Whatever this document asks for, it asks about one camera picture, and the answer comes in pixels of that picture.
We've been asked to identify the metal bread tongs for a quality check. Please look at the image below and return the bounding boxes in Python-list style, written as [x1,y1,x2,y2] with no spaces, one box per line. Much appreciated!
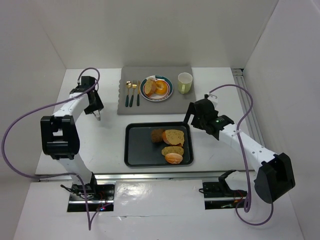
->
[92,110,101,122]

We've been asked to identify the orange bagel bread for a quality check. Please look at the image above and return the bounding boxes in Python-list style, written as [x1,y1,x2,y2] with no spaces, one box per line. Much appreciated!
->
[154,80,168,96]

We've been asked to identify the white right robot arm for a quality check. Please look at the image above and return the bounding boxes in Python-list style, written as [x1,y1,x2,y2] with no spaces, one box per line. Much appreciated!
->
[184,98,296,204]

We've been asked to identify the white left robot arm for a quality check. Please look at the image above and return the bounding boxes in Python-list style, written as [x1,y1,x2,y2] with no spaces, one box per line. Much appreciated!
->
[40,76,104,195]

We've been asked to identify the large seeded bread slice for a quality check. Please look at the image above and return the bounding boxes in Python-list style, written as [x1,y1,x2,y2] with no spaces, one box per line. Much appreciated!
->
[162,129,185,146]

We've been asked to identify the small seeded bread slice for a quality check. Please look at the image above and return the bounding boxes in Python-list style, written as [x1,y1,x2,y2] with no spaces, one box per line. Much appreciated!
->
[161,146,184,156]

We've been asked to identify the light green mug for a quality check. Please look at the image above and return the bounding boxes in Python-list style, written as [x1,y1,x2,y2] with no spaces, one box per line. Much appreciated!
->
[178,72,193,95]

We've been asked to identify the white plate teal rim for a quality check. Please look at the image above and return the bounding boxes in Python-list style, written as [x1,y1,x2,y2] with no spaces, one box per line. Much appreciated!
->
[140,75,174,102]

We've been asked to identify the dark brown round bun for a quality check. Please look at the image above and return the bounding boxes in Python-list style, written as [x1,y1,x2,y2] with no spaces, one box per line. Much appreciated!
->
[150,128,165,143]

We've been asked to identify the grey placemat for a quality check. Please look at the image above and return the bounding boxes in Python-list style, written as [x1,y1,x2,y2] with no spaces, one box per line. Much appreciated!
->
[117,65,196,115]

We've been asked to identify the orange shell madeleine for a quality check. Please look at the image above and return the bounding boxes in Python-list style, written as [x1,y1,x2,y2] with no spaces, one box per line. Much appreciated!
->
[164,153,183,165]

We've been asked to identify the black baking tray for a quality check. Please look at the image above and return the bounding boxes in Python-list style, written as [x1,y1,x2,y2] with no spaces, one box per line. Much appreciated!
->
[124,121,194,168]

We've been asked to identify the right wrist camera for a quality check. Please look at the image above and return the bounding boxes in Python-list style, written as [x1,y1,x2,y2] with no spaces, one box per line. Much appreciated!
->
[204,93,218,108]

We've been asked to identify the gold spoon green handle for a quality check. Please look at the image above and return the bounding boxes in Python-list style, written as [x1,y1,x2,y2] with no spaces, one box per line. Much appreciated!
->
[125,81,132,107]

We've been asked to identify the gold fork green handle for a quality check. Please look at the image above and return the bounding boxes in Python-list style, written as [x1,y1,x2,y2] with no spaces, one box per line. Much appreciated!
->
[129,80,138,107]

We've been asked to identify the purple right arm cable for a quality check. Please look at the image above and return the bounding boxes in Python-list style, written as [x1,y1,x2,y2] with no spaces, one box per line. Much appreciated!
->
[208,84,275,226]

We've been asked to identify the gold knife green handle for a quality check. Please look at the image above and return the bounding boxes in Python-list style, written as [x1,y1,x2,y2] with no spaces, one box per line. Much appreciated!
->
[136,81,141,106]

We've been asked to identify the aluminium rail right side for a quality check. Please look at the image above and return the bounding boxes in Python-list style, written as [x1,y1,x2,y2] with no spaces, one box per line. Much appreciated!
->
[231,68,265,147]

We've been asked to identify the aluminium rail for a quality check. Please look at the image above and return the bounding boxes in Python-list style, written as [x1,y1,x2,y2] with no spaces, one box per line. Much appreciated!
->
[231,68,265,147]
[38,170,256,182]

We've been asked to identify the aluminium rail front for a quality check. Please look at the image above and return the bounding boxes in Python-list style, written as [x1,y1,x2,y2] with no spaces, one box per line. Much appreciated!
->
[38,170,256,182]

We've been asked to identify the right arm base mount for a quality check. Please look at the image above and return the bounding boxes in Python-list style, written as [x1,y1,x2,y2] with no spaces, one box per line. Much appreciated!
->
[198,181,247,210]

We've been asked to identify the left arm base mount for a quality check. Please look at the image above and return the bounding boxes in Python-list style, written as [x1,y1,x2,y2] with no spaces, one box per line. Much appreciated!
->
[60,183,115,213]

